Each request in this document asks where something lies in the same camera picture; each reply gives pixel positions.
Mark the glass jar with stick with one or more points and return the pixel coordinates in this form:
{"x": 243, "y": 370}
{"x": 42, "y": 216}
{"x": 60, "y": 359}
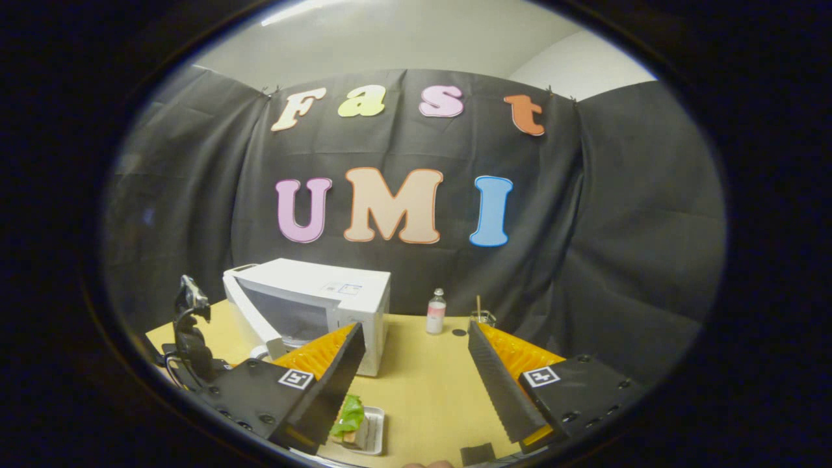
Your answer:
{"x": 484, "y": 318}

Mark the black backdrop cloth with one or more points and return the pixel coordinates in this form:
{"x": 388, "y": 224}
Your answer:
{"x": 572, "y": 247}

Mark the white food tray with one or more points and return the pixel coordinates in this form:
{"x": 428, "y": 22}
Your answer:
{"x": 375, "y": 429}

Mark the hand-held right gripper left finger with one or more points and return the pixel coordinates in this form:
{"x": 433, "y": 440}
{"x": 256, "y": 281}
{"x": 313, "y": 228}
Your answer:
{"x": 325, "y": 390}

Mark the small pink label bottle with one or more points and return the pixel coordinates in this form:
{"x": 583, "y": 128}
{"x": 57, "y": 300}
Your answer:
{"x": 436, "y": 315}

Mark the white microwave oven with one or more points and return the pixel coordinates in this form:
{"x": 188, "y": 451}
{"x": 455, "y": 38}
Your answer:
{"x": 312, "y": 279}

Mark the white toaster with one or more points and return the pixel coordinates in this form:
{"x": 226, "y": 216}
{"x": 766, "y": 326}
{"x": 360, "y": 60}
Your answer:
{"x": 244, "y": 267}

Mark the sandwich with lettuce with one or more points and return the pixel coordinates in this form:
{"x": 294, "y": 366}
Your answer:
{"x": 350, "y": 416}

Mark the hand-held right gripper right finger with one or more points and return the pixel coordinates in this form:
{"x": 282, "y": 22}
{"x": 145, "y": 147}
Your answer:
{"x": 497, "y": 383}

